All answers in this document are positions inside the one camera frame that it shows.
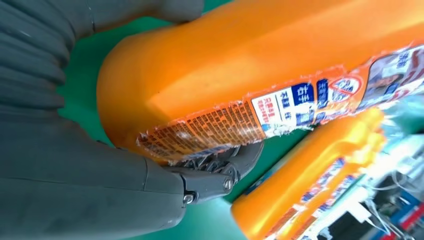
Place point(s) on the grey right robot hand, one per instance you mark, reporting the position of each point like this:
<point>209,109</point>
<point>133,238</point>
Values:
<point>82,192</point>

